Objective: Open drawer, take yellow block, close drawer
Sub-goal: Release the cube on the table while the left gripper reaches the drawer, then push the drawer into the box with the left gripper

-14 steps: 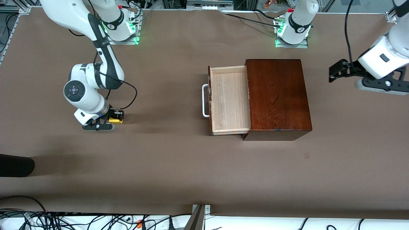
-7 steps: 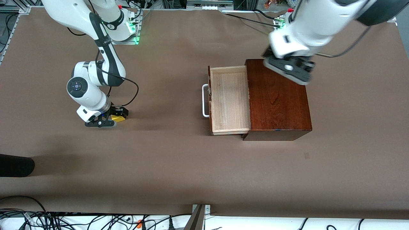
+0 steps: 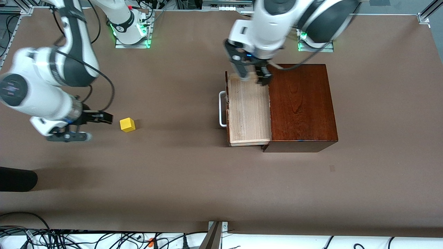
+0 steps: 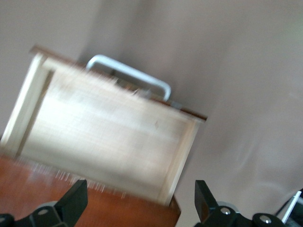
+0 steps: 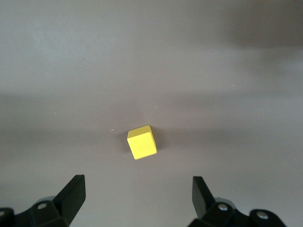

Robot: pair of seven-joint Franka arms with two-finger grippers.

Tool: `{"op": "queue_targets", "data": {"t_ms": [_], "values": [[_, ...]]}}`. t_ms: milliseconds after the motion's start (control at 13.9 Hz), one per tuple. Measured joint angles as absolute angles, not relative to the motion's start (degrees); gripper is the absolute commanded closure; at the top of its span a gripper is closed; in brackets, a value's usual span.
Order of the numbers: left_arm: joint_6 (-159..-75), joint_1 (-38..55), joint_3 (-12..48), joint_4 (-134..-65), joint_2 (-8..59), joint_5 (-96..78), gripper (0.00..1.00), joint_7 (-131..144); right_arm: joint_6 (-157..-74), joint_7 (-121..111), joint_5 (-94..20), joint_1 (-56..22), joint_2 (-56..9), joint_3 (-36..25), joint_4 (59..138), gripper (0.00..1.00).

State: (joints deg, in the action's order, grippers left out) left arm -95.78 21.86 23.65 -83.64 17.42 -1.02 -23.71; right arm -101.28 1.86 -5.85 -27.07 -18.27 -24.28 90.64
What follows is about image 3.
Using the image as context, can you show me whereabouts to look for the grey aluminium bracket beam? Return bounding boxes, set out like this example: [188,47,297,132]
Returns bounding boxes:
[199,221,229,249]

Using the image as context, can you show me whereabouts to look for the yellow cube block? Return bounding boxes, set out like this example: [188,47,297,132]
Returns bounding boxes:
[120,118,136,133]

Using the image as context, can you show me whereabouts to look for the wooden drawer with white handle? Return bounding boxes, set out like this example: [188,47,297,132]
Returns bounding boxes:
[219,71,273,147]

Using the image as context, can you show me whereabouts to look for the grey box with white plugs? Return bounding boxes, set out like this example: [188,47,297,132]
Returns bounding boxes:
[202,0,254,11]

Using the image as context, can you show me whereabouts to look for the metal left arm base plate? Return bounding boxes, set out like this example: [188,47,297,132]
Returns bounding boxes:
[297,31,335,53]

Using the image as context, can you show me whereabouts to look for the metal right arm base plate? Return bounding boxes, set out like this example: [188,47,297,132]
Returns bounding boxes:
[115,13,153,49]

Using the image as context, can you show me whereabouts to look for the dark brown wooden cabinet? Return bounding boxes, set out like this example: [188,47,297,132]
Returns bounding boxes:
[262,64,338,153]

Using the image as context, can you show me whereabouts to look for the aluminium frame profile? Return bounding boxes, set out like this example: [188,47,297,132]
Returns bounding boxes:
[0,0,38,66]
[417,0,443,25]

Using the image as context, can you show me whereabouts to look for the black padded cylinder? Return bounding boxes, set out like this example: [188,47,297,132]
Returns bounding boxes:
[0,167,38,192]

